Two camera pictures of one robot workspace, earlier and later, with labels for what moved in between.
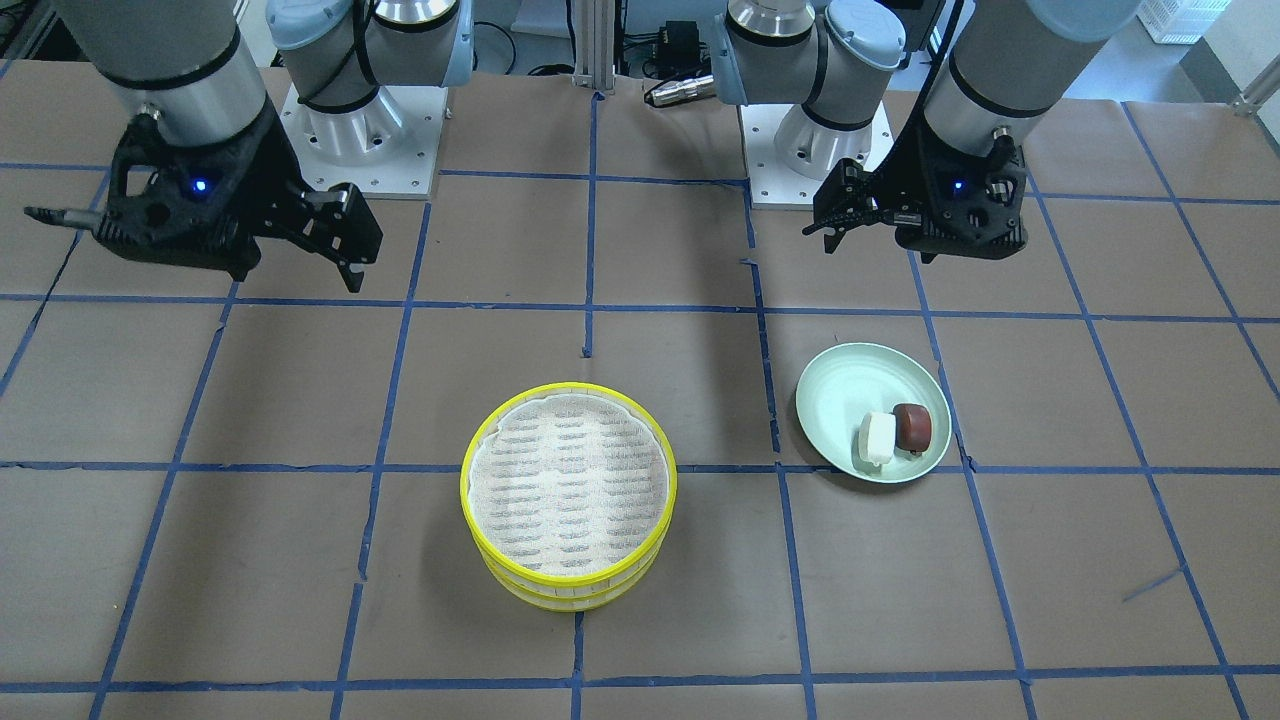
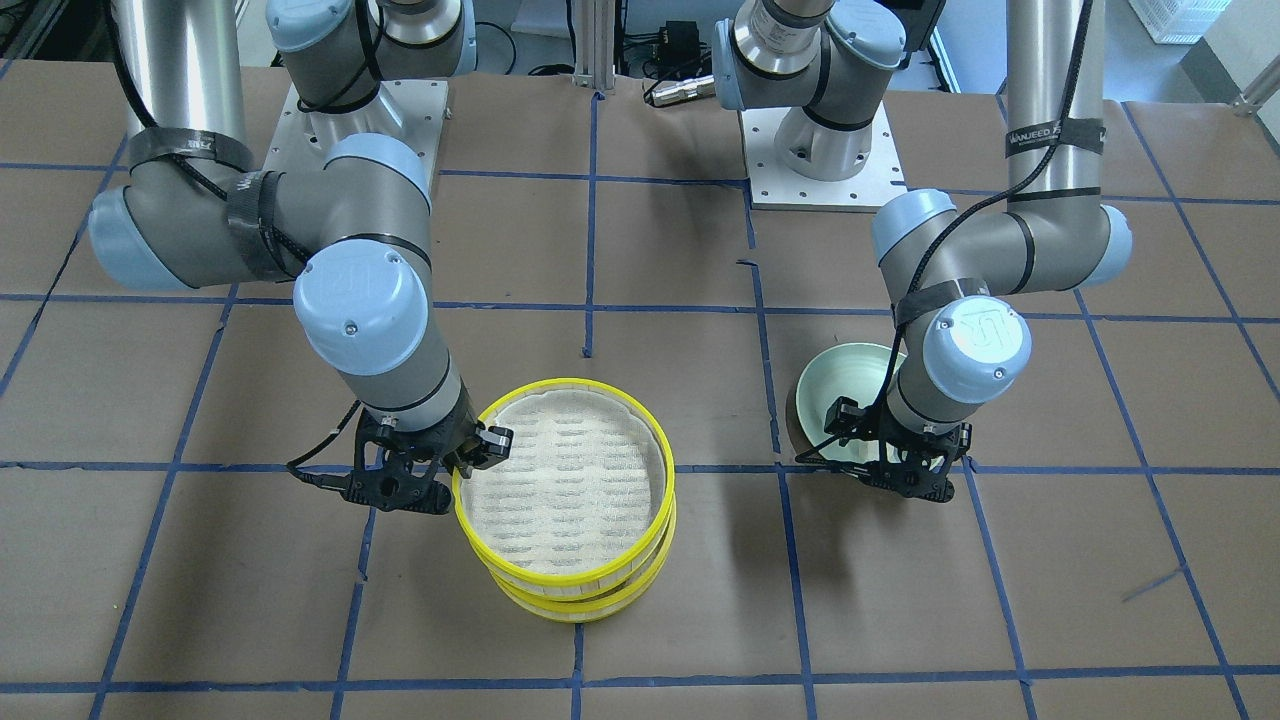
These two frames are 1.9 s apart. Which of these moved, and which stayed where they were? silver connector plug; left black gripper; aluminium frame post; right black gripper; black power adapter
Moved: right black gripper; left black gripper
Stayed: black power adapter; silver connector plug; aluminium frame post
